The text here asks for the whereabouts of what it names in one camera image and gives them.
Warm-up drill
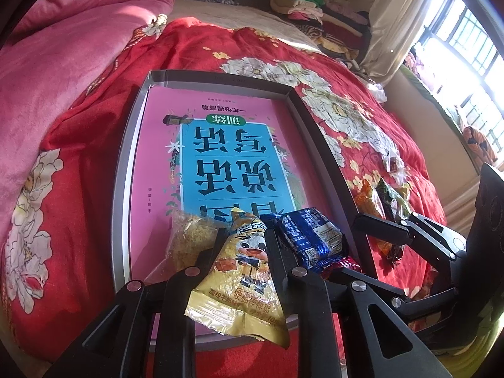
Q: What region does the green pea snack packet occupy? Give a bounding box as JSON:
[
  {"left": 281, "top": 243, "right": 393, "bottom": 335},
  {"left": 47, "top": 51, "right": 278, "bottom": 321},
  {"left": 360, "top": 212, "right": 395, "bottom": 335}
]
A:
[{"left": 376, "top": 177, "right": 412, "bottom": 221}]

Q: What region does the pink and blue book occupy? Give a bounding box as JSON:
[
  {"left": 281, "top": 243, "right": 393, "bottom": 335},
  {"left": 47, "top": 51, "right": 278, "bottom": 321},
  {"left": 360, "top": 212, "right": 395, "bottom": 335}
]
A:
[{"left": 130, "top": 96, "right": 347, "bottom": 339}]

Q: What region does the orange patterned cushion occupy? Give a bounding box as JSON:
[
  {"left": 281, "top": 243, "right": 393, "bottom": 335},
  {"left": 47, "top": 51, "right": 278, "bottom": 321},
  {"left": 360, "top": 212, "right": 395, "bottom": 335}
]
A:
[{"left": 462, "top": 126, "right": 499, "bottom": 166}]

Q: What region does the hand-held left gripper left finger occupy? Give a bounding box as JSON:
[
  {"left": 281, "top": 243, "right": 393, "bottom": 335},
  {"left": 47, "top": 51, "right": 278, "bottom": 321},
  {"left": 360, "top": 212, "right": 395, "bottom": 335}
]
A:
[{"left": 43, "top": 228, "right": 227, "bottom": 378}]

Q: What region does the clear packet yellow floss cake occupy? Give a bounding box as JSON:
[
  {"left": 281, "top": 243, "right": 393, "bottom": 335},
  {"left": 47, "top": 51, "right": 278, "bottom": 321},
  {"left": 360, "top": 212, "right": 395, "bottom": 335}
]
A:
[{"left": 144, "top": 209, "right": 229, "bottom": 284}]

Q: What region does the cream curtain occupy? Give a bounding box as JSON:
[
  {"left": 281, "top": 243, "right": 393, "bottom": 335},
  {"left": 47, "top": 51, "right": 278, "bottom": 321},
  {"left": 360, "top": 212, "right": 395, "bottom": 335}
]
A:
[{"left": 360, "top": 0, "right": 442, "bottom": 83}]

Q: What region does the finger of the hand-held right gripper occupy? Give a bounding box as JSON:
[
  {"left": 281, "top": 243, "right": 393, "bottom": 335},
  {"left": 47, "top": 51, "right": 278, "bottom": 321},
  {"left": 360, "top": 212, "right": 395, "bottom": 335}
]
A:
[
  {"left": 352, "top": 213, "right": 469, "bottom": 261},
  {"left": 327, "top": 268, "right": 461, "bottom": 325}
]

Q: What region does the orange snack packet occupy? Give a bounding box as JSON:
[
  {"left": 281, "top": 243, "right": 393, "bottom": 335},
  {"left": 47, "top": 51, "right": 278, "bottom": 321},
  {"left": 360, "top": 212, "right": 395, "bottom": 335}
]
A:
[{"left": 352, "top": 179, "right": 398, "bottom": 256}]

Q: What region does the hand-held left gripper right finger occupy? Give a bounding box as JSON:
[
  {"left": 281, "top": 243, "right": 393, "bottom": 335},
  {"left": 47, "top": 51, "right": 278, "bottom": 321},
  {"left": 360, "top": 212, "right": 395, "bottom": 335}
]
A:
[{"left": 264, "top": 228, "right": 453, "bottom": 378}]

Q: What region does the pink fleece blanket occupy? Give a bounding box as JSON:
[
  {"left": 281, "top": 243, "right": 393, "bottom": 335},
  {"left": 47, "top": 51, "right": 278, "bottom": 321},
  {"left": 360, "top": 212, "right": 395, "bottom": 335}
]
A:
[{"left": 0, "top": 0, "right": 176, "bottom": 241}]

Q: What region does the red snack packet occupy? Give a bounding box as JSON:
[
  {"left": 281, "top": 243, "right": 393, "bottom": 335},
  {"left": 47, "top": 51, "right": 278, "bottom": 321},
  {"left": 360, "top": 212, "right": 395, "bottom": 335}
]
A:
[{"left": 319, "top": 256, "right": 363, "bottom": 280}]

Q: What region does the clear packet round pastry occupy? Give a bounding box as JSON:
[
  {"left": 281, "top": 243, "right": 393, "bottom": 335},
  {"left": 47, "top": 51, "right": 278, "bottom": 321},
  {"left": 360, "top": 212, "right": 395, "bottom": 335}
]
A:
[{"left": 382, "top": 150, "right": 410, "bottom": 186}]

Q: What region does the barred window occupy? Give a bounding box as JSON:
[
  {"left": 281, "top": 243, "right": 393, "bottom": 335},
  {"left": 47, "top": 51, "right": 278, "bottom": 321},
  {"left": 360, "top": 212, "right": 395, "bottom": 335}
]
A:
[{"left": 409, "top": 0, "right": 504, "bottom": 127}]

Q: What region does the beige bed sheet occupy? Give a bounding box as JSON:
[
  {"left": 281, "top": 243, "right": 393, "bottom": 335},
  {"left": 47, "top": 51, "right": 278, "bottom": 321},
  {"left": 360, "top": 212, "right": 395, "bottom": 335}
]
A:
[{"left": 169, "top": 0, "right": 316, "bottom": 54}]

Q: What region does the blue snack packet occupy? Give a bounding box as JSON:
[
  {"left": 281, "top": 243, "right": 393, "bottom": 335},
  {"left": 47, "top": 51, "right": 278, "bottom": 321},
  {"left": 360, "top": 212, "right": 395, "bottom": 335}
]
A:
[{"left": 262, "top": 207, "right": 349, "bottom": 272}]

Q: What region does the white crumpled cloth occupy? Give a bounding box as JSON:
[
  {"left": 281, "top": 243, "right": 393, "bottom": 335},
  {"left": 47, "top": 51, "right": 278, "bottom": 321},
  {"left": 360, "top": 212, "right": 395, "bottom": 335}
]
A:
[{"left": 346, "top": 61, "right": 388, "bottom": 103}]

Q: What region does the green sill cloth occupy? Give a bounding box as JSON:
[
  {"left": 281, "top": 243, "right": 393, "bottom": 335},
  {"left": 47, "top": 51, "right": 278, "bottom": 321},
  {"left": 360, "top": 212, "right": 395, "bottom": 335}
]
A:
[{"left": 399, "top": 65, "right": 473, "bottom": 135}]

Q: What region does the yellow cartoon snack packet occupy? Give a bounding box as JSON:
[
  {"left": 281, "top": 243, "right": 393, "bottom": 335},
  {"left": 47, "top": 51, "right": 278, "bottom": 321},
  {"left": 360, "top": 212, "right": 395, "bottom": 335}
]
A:
[{"left": 185, "top": 209, "right": 290, "bottom": 349}]

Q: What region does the red floral blanket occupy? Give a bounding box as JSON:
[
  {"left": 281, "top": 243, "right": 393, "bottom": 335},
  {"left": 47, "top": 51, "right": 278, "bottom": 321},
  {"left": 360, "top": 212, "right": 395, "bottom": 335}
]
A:
[{"left": 8, "top": 18, "right": 450, "bottom": 367}]

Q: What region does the pile of folded clothes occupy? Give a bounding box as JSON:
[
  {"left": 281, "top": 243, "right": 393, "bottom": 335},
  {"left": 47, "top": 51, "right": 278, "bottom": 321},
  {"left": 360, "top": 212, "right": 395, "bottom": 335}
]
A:
[{"left": 270, "top": 0, "right": 373, "bottom": 64}]

